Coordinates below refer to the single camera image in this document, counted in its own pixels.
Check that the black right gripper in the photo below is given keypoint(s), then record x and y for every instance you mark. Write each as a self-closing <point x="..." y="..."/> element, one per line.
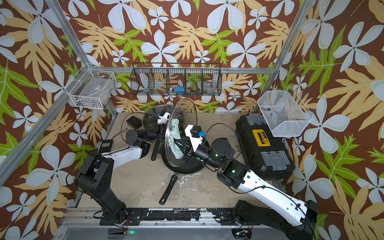
<point x="193" y="155"/>

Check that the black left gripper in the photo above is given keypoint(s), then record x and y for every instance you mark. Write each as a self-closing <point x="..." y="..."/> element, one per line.
<point x="160" y="129"/>

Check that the light green fluffy cloth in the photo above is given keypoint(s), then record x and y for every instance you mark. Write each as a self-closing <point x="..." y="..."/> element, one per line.
<point x="175" y="135"/>

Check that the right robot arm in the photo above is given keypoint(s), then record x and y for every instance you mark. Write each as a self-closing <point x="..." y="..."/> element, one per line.
<point x="297" y="219"/>

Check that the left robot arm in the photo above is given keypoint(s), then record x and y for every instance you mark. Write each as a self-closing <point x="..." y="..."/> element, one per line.
<point x="95" y="175"/>

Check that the glass lid on back pan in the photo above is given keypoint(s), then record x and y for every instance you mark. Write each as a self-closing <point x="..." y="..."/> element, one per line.
<point x="160" y="116"/>

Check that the black front frying pan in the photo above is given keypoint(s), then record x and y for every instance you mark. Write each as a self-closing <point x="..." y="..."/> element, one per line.
<point x="185" y="169"/>

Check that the black frying pan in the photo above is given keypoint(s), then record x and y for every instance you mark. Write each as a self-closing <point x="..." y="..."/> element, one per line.
<point x="185" y="169"/>
<point x="150" y="121"/>

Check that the black back frying pan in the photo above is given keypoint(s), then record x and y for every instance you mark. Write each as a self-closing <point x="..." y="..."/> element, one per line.
<point x="150" y="121"/>

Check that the small black battery box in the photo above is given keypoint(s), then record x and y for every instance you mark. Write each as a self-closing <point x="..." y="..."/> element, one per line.
<point x="134" y="122"/>

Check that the blue object in basket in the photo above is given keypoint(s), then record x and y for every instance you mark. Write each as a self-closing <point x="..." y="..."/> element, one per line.
<point x="179" y="90"/>

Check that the black power adapter brick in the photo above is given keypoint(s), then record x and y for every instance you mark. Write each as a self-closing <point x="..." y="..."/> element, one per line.
<point x="105" y="146"/>

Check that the black yellow tool case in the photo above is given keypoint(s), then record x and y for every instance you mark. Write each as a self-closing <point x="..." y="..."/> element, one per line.
<point x="263" y="153"/>

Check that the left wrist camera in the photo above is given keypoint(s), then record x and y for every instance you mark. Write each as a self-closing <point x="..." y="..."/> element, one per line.
<point x="163" y="118"/>

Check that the black wire basket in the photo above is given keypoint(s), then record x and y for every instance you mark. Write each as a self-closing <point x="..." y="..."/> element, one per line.
<point x="198" y="79"/>

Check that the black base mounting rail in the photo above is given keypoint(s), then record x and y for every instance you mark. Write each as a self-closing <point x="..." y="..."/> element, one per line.
<point x="137" y="216"/>

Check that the white wire basket left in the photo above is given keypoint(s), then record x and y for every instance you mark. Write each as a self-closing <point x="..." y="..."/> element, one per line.
<point x="91" y="87"/>

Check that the white wire basket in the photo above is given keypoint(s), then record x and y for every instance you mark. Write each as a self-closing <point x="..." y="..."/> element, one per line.
<point x="91" y="87"/>
<point x="285" y="113"/>

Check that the white wire basket right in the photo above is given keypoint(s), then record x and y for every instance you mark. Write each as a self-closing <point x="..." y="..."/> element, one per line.
<point x="285" y="113"/>

